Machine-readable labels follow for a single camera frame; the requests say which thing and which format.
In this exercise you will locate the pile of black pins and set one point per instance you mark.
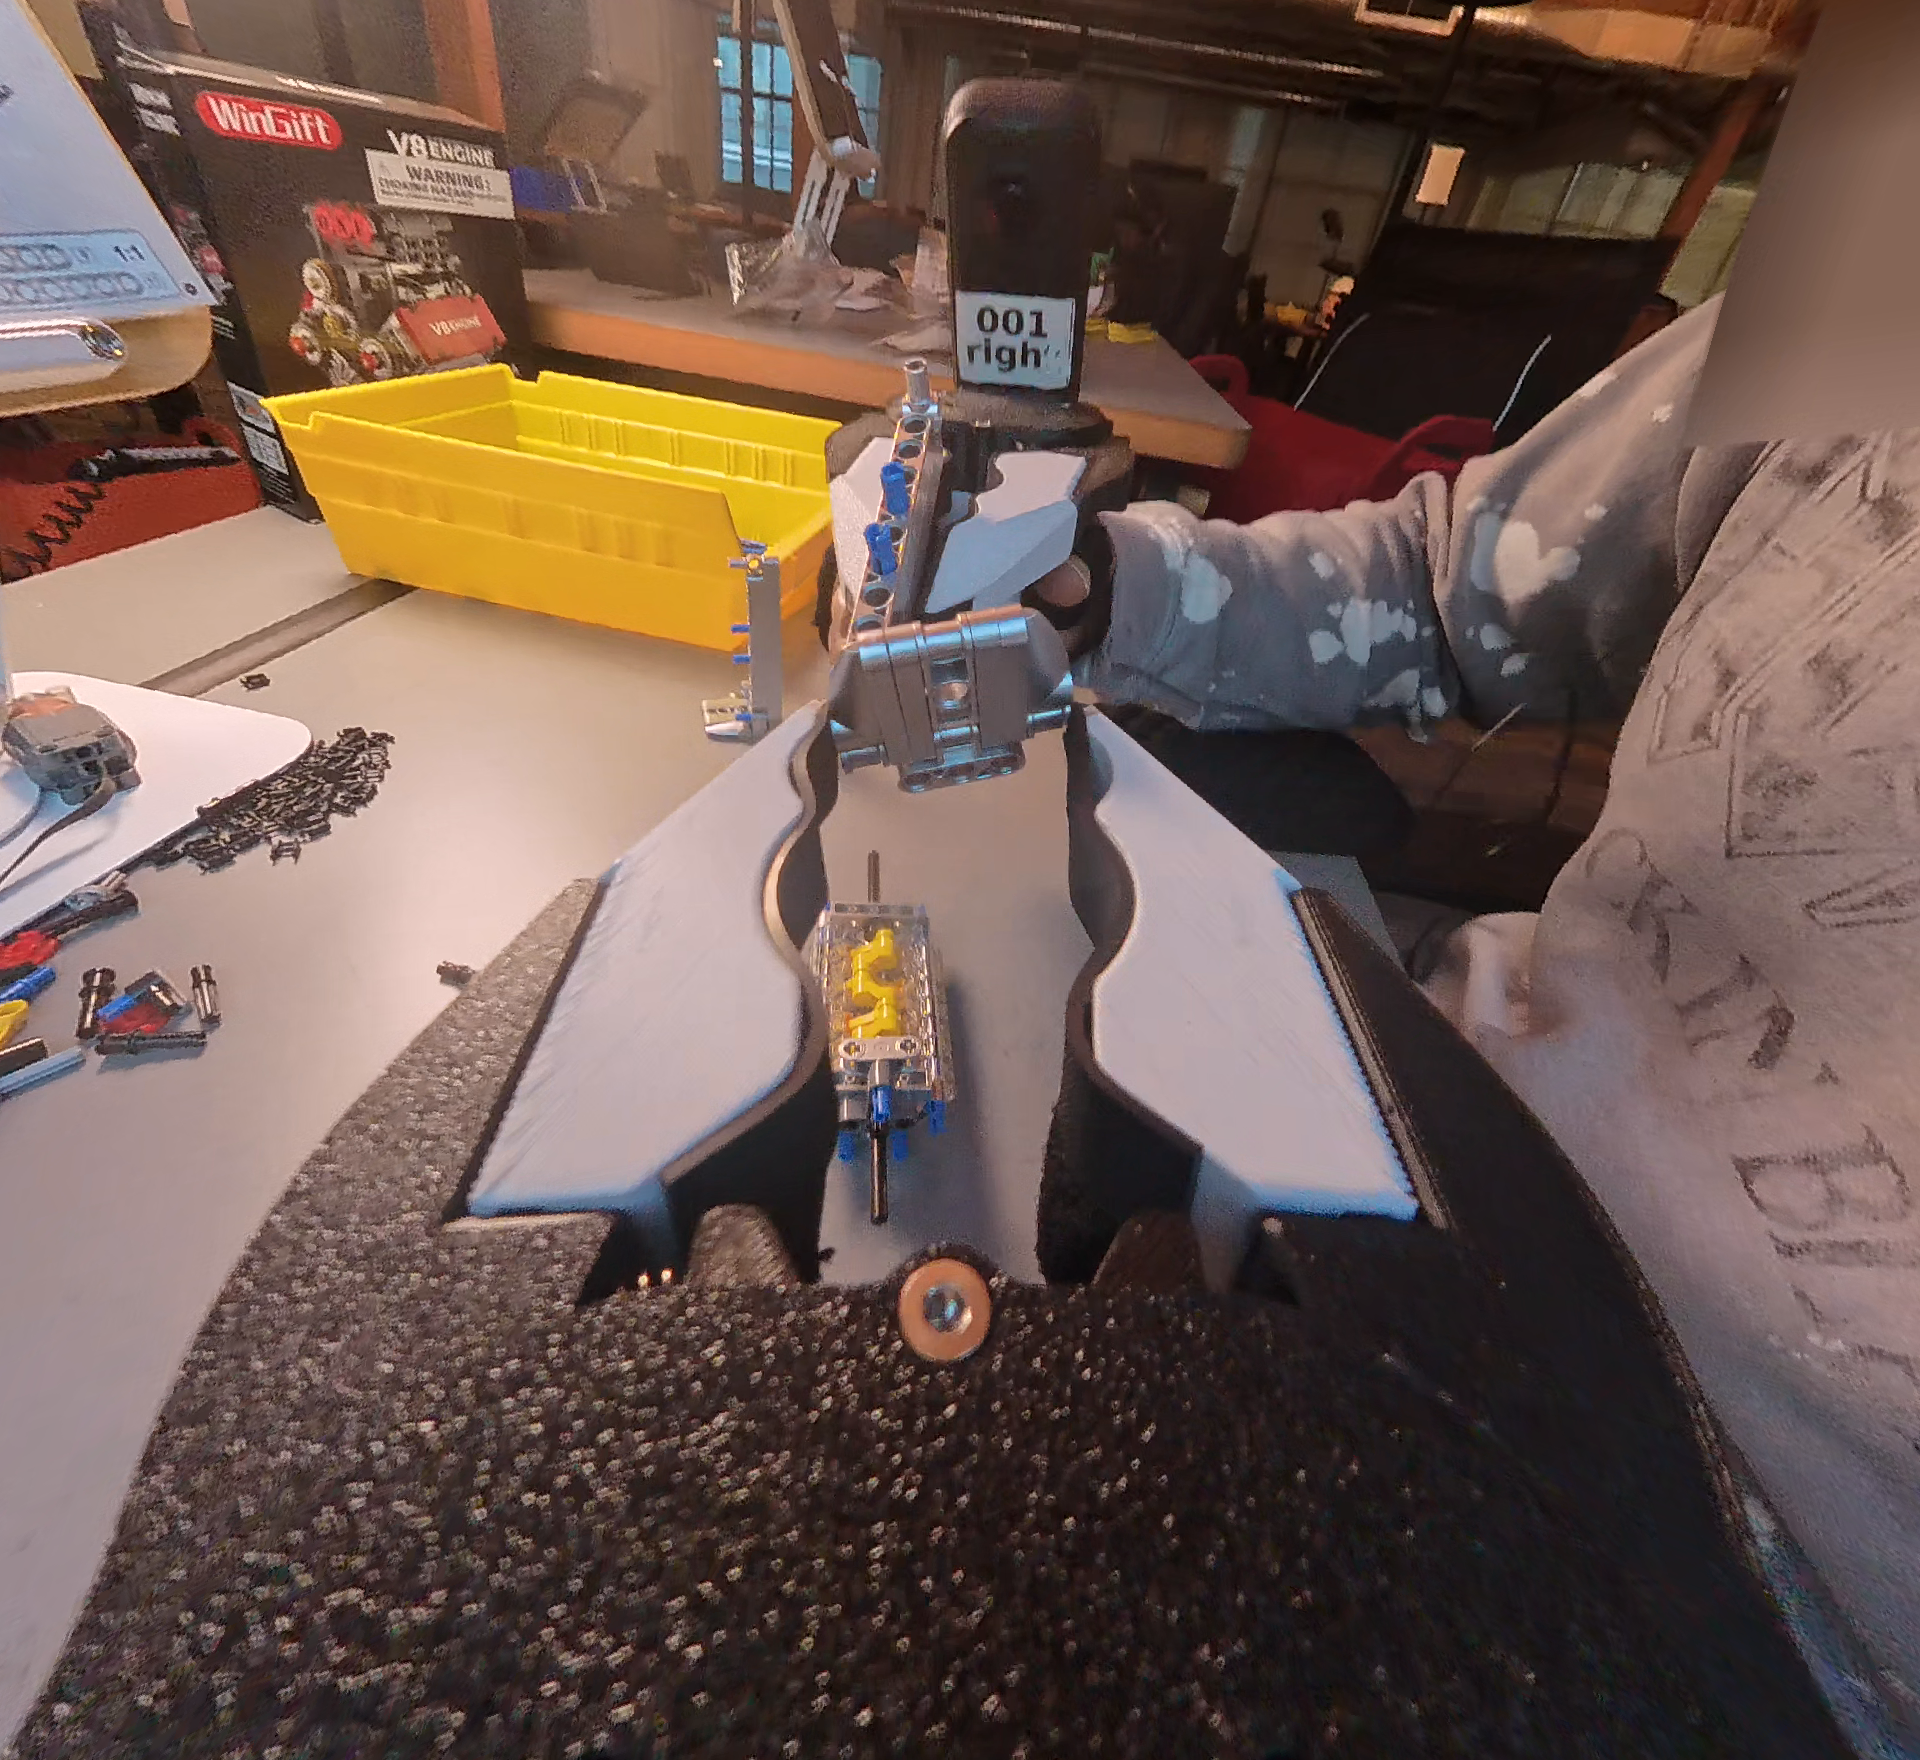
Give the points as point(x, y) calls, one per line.
point(271, 802)

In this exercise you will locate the grey beam with small bracket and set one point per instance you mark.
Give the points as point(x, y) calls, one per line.
point(766, 636)

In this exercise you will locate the pile of mixed brick parts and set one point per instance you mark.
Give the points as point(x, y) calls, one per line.
point(135, 1003)

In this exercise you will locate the white document stand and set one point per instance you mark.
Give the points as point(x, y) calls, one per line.
point(225, 741)

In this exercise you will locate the grey beam with motor block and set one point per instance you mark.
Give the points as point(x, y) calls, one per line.
point(952, 697)

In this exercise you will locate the nested yellow empty bins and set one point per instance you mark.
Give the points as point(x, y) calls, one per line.
point(526, 562)

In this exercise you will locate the clear engine block yellow crankshaft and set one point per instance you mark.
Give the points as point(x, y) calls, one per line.
point(877, 980)

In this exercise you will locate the wooden table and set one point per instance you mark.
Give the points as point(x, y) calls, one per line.
point(720, 350)

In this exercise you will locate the person's torso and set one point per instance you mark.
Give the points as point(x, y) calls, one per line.
point(1726, 889)

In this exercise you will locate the person's right hand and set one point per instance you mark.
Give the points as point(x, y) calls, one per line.
point(1071, 585)

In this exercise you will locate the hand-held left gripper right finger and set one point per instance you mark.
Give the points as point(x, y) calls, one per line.
point(1245, 1040)

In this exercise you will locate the person's right forearm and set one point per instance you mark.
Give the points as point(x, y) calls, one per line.
point(1276, 620)

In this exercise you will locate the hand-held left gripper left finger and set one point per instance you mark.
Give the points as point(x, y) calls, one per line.
point(647, 1025)

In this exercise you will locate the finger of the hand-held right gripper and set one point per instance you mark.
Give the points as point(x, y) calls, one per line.
point(857, 514)
point(1014, 531)

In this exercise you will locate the grey toy motor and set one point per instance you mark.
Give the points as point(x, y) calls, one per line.
point(76, 748)

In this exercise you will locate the black engine kit box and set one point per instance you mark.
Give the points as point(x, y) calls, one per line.
point(345, 230)

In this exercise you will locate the clear plastic bags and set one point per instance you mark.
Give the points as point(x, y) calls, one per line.
point(810, 275)

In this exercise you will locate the printed instruction sheet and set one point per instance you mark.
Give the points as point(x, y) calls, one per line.
point(61, 186)

